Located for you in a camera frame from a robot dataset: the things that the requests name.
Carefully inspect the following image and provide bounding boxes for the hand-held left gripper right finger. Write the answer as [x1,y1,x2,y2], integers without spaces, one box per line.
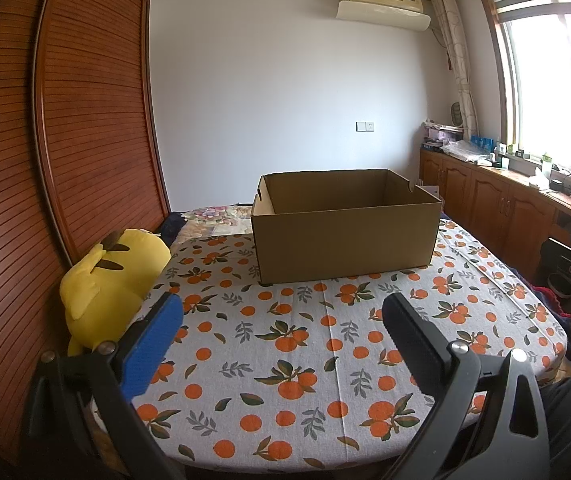
[382,292,551,480]

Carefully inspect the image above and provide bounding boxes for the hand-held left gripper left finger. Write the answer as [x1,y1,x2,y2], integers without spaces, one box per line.
[26,291,185,480]

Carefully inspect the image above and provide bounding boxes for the cardboard box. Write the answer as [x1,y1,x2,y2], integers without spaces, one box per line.
[251,168,443,285]

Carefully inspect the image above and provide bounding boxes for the red knitted cloth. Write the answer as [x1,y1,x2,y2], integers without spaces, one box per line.
[535,285,571,317]

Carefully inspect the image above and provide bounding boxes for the yellow plush toy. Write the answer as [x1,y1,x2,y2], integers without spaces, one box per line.
[60,228,171,357]

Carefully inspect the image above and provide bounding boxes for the white tissue pack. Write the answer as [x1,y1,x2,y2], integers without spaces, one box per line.
[528,166,551,190]

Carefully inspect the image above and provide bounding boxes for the dark blue cloth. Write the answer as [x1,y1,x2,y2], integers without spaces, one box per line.
[158,212,186,241]

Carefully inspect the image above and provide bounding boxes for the wooden low cabinet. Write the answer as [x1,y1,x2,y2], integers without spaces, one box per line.
[419,146,571,281]

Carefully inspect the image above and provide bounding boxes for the orange fruit print tablecloth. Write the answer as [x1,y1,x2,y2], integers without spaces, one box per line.
[93,220,569,471]

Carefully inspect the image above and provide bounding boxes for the person's grey trousers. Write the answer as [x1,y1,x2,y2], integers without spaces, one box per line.
[540,377,571,466]

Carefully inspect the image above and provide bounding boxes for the floral blanket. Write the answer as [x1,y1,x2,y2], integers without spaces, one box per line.
[180,205,256,238]

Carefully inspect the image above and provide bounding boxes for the clear plastic bag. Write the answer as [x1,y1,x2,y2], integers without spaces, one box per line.
[441,139,496,165]

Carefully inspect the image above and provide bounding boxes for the stack of small boxes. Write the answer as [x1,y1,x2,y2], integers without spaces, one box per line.
[421,121,465,153]

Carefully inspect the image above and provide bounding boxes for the wooden door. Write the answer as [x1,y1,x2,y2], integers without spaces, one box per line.
[0,0,172,466]

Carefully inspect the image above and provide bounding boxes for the patterned beige curtain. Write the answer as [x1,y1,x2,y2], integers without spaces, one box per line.
[428,0,481,133]

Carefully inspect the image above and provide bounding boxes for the wooden frame window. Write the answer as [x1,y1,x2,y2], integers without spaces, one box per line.
[478,0,571,186]

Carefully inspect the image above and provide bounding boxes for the wall air conditioner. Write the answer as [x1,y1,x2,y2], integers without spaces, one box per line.
[335,0,432,32]

